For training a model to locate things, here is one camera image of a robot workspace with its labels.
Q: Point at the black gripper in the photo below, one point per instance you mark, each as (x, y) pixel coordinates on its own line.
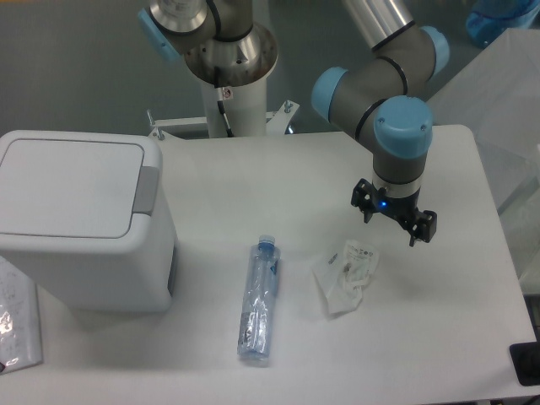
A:
(398, 202)

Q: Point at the white push-button trash can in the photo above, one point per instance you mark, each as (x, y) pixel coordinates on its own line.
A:
(85, 216)

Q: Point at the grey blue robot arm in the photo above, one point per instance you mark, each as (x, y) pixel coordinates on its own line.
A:
(376, 105)

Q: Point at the white mask in wrapper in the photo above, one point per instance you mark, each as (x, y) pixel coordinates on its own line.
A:
(343, 272)

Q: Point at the crushed clear plastic bottle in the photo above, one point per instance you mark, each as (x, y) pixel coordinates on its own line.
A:
(259, 300)

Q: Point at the black device at edge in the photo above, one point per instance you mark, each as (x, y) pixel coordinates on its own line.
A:
(525, 358)

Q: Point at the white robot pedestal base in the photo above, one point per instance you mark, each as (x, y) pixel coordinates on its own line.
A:
(233, 80)

